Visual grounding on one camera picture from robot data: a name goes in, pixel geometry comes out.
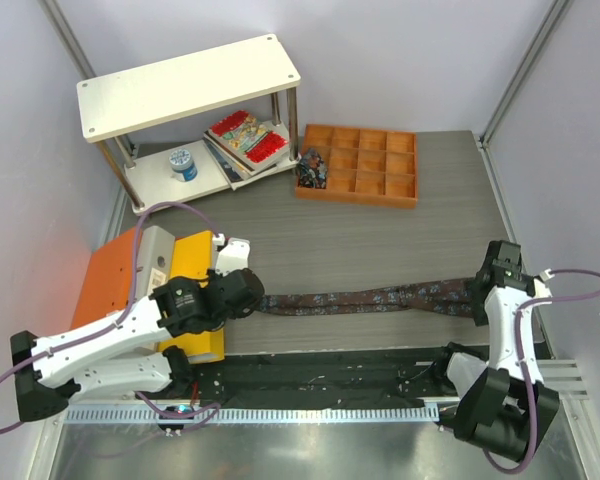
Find brown blue-flowered tie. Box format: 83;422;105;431
256;278;472;318

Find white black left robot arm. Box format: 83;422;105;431
10;268;265;422

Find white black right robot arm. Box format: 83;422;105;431
431;240;560;466

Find yellow binder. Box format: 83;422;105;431
155;230;225;364

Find grey binder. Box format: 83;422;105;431
134;226;175;301

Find orange binder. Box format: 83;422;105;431
70;228;135;330

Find lower stacked books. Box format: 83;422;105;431
203;139;296;190

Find blue white jar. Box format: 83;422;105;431
169;148;198;182

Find red patterned book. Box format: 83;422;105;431
205;110;289;176

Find orange compartment tray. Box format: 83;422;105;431
295;124;418;209

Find white two-tier shelf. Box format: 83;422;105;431
76;33;301;215

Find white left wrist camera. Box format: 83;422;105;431
212;235;251;276

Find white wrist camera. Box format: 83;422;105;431
533;269;555;303
212;235;251;276

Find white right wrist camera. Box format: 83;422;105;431
533;269;555;303

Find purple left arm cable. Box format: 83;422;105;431
0;202;229;436

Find white slotted cable duct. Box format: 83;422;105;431
64;403;439;425

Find aluminium extrusion rail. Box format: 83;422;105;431
538;359;589;400

